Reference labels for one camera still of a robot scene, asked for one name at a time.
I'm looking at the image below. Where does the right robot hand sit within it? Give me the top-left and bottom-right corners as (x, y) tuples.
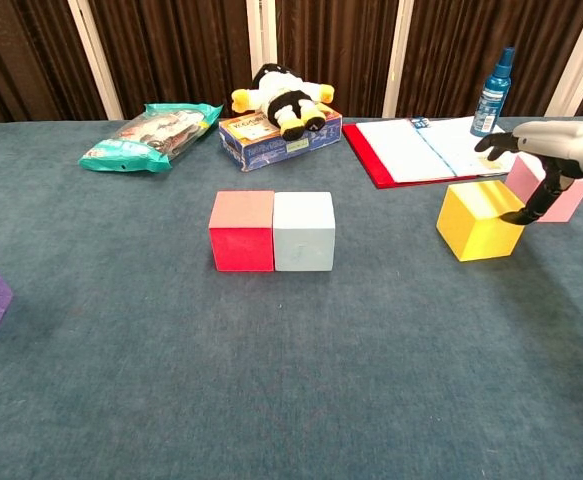
(473, 121), (583, 226)

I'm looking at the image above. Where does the pink foam cube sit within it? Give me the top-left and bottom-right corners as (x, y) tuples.
(504, 153), (583, 224)

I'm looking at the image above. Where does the yellow foam cube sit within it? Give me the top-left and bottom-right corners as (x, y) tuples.
(435, 179), (527, 263)

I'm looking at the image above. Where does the light blue foam cube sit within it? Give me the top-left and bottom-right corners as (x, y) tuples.
(272, 191), (337, 273)

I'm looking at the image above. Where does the red foam cube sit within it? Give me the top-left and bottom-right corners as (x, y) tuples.
(208, 190), (276, 273)

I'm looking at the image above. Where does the blue spray bottle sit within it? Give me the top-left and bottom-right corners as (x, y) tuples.
(469, 46), (517, 138)

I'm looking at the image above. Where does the open red folder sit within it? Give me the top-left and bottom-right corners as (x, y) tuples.
(341, 115), (535, 191)

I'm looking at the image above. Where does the penguin plush toy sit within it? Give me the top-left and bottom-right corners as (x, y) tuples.
(230, 62), (336, 142)

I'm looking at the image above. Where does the blue cardboard box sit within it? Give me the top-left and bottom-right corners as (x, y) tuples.
(219, 109), (344, 173)

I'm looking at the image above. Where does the teal felt table mat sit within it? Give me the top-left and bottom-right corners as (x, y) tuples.
(0, 115), (583, 480)

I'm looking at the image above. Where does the teal snack bag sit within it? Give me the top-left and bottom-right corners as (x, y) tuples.
(77, 102), (225, 175)

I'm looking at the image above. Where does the white frame post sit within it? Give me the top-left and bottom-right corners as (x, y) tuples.
(382, 0), (415, 119)
(545, 0), (583, 119)
(67, 0), (124, 121)
(245, 0), (278, 76)

